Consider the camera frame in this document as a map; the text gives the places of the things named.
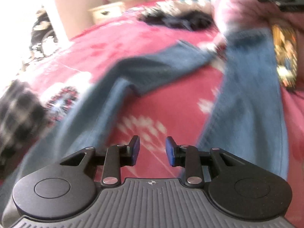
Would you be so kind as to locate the red floral blanket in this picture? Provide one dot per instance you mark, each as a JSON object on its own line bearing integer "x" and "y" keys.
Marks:
{"x": 166, "y": 95}

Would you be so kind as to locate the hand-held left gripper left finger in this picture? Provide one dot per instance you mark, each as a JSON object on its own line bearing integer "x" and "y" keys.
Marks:
{"x": 135, "y": 150}

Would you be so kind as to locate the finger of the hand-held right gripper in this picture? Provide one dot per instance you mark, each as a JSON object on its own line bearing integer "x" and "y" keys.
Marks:
{"x": 287, "y": 1}

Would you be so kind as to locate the dark blue crumpled garment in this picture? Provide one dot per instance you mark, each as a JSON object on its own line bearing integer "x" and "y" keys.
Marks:
{"x": 180, "y": 20}

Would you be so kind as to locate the wheelchair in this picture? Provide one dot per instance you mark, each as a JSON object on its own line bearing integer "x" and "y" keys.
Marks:
{"x": 42, "y": 33}

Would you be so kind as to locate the grey plaid shirt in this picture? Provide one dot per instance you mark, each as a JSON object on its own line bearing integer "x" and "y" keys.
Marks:
{"x": 19, "y": 114}

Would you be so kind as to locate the cream nightstand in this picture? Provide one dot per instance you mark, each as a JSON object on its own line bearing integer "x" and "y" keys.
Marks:
{"x": 106, "y": 13}

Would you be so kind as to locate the yellow printed cloth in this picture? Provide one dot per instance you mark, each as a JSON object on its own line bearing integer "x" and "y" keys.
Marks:
{"x": 285, "y": 52}

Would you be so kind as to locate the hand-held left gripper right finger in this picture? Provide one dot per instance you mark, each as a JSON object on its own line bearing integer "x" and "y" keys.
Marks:
{"x": 169, "y": 150}

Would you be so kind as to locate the blue denim jeans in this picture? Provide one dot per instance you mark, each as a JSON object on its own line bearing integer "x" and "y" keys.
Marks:
{"x": 249, "y": 87}

